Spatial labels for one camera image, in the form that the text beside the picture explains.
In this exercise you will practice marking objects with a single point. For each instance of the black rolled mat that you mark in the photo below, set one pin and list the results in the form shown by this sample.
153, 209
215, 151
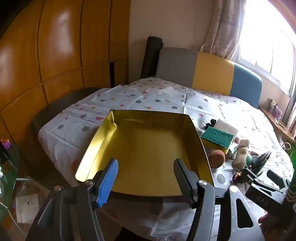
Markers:
150, 58

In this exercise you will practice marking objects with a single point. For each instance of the wooden wardrobe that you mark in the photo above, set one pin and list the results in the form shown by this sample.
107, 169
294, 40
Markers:
57, 46

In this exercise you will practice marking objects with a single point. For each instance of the grey yellow blue chair back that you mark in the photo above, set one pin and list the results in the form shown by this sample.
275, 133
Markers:
212, 71

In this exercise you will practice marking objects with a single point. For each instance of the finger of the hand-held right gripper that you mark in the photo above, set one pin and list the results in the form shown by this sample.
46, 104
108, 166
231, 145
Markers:
253, 176
276, 178

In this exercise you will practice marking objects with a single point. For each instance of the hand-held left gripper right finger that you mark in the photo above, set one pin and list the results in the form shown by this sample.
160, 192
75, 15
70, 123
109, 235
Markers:
185, 185

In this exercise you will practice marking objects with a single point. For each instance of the pink satin scrunchie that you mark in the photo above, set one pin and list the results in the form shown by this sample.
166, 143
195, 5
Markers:
254, 153

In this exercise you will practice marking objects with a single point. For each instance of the pink towel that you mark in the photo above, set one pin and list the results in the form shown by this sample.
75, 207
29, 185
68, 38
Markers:
241, 153

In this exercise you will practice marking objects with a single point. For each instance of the patterned white tablecloth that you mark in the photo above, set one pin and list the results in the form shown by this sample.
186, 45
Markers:
150, 97

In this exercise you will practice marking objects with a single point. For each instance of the brown round ball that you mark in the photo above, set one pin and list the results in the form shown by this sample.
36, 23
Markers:
217, 158

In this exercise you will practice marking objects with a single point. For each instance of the window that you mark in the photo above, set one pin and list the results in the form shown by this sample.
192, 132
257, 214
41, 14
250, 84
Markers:
272, 34

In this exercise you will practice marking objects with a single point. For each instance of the glass side table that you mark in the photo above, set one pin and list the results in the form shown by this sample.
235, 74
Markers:
7, 176

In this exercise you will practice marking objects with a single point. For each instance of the white papers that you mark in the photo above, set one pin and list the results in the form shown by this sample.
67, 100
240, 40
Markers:
27, 206

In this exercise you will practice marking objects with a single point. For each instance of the person's right hand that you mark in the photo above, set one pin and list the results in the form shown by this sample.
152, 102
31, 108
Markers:
268, 223

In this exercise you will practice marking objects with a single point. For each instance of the beige curtain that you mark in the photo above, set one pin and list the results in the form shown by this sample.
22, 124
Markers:
224, 30

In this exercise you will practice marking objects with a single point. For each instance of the green silicone bottle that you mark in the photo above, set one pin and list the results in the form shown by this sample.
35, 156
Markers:
249, 161

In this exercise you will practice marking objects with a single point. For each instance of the blue tissue pack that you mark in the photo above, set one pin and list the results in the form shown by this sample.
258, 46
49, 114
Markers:
233, 149

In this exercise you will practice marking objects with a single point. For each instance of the black scrunchie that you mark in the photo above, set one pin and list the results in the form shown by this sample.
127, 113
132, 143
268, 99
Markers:
211, 124

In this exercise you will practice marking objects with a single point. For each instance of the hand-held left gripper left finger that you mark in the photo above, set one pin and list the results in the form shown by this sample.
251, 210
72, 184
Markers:
107, 185

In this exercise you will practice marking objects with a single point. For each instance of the gold tin box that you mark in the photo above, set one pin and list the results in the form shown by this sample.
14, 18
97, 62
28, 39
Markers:
143, 143

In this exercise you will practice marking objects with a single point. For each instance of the white sponge block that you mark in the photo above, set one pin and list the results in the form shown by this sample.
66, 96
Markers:
227, 126

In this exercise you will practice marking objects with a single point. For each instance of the wooden windowsill shelf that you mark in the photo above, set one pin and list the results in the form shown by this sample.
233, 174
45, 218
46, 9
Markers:
277, 126

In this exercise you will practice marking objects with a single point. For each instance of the green yellow sponge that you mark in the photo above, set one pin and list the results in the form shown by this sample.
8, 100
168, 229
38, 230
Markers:
216, 135

